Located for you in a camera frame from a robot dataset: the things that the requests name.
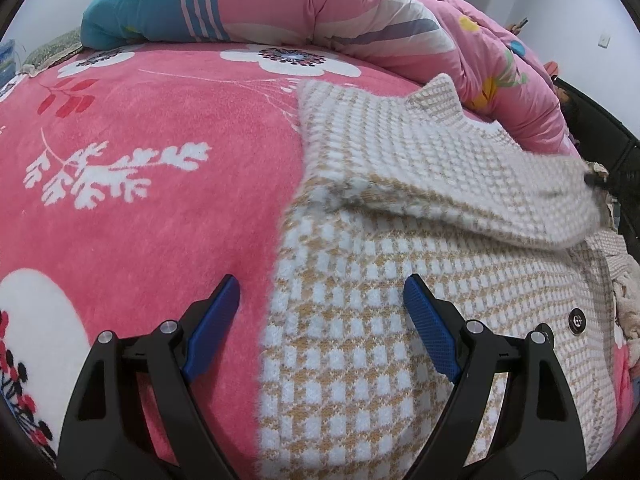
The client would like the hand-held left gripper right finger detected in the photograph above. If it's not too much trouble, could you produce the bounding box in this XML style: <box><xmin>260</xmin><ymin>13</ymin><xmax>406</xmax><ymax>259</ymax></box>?
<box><xmin>404</xmin><ymin>274</ymin><xmax>587</xmax><ymax>480</ymax></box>

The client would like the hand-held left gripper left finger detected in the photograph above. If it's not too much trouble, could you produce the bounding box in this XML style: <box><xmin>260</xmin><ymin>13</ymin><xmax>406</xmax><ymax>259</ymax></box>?
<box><xmin>56</xmin><ymin>274</ymin><xmax>242</xmax><ymax>480</ymax></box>

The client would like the houndstooth knit cardigan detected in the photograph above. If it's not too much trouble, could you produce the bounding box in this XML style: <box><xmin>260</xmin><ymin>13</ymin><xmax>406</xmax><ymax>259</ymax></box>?
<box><xmin>257</xmin><ymin>74</ymin><xmax>631</xmax><ymax>480</ymax></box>

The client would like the black bed headboard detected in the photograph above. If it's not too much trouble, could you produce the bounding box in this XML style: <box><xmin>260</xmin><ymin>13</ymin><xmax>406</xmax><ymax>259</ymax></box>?
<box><xmin>552</xmin><ymin>76</ymin><xmax>640</xmax><ymax>241</ymax></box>

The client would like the pink floral blanket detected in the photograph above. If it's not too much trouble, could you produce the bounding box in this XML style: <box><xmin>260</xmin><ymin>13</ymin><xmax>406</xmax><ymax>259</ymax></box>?
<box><xmin>0</xmin><ymin>41</ymin><xmax>638</xmax><ymax>480</ymax></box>

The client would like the cream fluffy cloth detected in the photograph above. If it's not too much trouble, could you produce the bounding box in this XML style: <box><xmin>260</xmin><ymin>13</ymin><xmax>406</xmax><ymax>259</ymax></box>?
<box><xmin>607</xmin><ymin>230</ymin><xmax>640</xmax><ymax>341</ymax></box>

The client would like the green patterned pillow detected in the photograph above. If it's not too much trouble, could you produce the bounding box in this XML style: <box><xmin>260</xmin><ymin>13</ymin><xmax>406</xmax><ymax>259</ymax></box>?
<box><xmin>22</xmin><ymin>29</ymin><xmax>85</xmax><ymax>73</ymax></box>

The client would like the blue plastic packet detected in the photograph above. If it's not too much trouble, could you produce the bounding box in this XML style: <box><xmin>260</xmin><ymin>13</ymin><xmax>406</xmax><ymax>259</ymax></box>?
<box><xmin>0</xmin><ymin>40</ymin><xmax>18</xmax><ymax>81</ymax></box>

